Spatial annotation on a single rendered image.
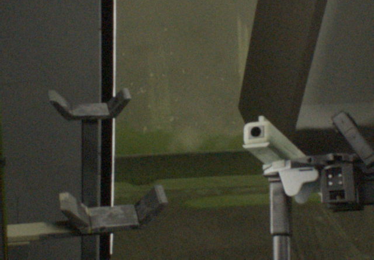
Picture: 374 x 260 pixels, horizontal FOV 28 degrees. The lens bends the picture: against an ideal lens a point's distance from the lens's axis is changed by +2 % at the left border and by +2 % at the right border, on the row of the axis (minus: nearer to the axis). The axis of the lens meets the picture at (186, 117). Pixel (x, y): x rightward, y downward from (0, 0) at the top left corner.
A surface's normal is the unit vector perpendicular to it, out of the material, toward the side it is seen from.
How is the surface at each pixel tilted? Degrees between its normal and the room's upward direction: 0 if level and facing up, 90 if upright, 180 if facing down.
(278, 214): 52
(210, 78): 57
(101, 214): 0
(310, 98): 102
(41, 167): 90
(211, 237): 0
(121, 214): 0
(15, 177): 90
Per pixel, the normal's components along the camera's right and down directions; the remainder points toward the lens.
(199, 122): 0.20, -0.15
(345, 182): -0.41, -0.32
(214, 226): 0.05, -0.91
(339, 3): 0.20, 0.59
